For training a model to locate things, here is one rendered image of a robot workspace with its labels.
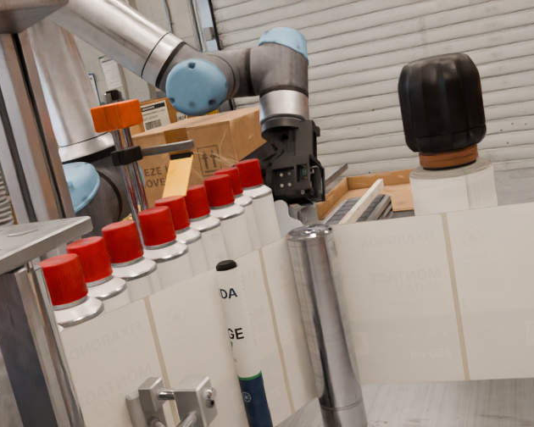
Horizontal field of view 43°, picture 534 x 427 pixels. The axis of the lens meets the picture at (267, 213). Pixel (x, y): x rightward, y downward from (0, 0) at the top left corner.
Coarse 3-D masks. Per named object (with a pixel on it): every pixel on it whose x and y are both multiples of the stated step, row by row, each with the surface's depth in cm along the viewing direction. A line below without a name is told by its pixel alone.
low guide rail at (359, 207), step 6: (378, 180) 149; (372, 186) 144; (378, 186) 145; (366, 192) 139; (372, 192) 140; (378, 192) 145; (360, 198) 135; (366, 198) 134; (372, 198) 139; (360, 204) 130; (366, 204) 134; (354, 210) 125; (360, 210) 129; (348, 216) 122; (354, 216) 125; (342, 222) 118; (348, 222) 120
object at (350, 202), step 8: (352, 200) 151; (376, 200) 146; (344, 208) 144; (368, 208) 140; (336, 216) 139; (344, 216) 137; (360, 216) 135; (368, 216) 135; (328, 224) 134; (336, 224) 133
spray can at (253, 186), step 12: (240, 168) 90; (252, 168) 90; (252, 180) 90; (252, 192) 90; (264, 192) 90; (264, 204) 90; (264, 216) 90; (276, 216) 92; (264, 228) 90; (276, 228) 92; (264, 240) 91; (276, 240) 91
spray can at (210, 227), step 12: (192, 192) 76; (204, 192) 77; (192, 204) 76; (204, 204) 77; (192, 216) 76; (204, 216) 77; (204, 228) 76; (216, 228) 77; (204, 240) 76; (216, 240) 77; (216, 252) 77; (216, 264) 77
